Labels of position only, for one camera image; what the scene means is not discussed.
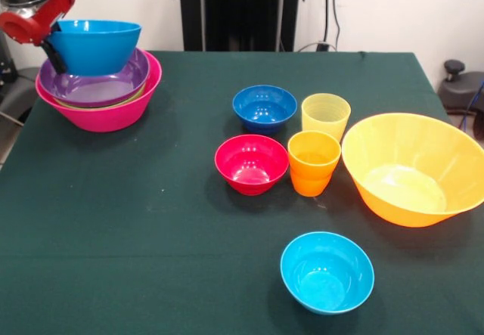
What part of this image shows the dark green tablecloth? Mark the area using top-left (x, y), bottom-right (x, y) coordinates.
top-left (0, 49), bottom-right (484, 335)

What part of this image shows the orange plastic cup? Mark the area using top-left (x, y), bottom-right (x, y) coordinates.
top-left (287, 130), bottom-right (343, 180)
top-left (289, 166), bottom-right (333, 198)

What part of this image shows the medium blue plastic bowl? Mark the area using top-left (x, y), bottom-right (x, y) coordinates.
top-left (47, 19), bottom-right (143, 77)

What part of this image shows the small light blue bowl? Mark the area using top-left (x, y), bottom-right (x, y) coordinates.
top-left (280, 231), bottom-right (376, 316)

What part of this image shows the large pink plastic bowl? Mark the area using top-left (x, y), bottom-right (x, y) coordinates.
top-left (35, 49), bottom-right (163, 133)

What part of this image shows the black pedestal leg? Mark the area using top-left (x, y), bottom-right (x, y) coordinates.
top-left (437, 59), bottom-right (484, 115)
top-left (0, 66), bottom-right (42, 124)

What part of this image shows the yellow plastic cup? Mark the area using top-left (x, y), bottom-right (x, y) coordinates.
top-left (301, 92), bottom-right (352, 145)

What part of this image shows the small dark blue bowl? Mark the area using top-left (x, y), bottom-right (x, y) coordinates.
top-left (231, 84), bottom-right (299, 135)

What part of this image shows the purple plastic bowl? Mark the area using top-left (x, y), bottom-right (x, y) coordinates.
top-left (39, 47), bottom-right (151, 108)

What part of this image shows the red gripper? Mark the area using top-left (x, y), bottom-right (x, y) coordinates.
top-left (0, 0), bottom-right (76, 76)

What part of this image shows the green plastic bowl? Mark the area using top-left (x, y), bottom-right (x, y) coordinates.
top-left (54, 83), bottom-right (147, 110)

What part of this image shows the black wall cable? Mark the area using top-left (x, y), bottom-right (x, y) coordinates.
top-left (323, 0), bottom-right (342, 51)

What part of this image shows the black equipment box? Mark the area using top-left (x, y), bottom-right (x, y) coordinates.
top-left (0, 32), bottom-right (16, 85)

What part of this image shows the small red plastic bowl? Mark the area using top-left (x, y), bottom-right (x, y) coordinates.
top-left (214, 133), bottom-right (290, 196)

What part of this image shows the large orange plastic bowl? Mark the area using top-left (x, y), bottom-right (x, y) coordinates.
top-left (340, 112), bottom-right (484, 228)

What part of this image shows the blue cable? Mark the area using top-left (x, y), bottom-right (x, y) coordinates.
top-left (458, 84), bottom-right (484, 132)

